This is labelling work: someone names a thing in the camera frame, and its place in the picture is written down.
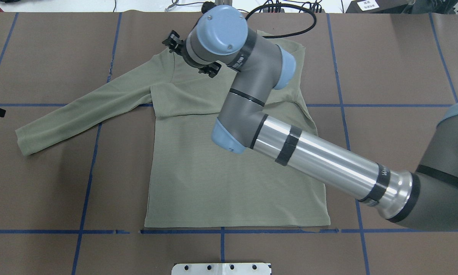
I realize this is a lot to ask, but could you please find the olive green long-sleeve shirt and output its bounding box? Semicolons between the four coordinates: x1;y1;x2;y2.
16;49;331;228

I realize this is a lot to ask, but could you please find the black labelled box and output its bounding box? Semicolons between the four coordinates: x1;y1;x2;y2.
345;0;414;14

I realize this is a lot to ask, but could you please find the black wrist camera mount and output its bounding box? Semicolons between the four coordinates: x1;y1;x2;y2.
161;30;221;78

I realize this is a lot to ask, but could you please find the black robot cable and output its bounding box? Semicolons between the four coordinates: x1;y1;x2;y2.
244;5;316;39

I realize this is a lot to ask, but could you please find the white pedestal column base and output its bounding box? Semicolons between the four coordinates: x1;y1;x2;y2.
171;262;273;275

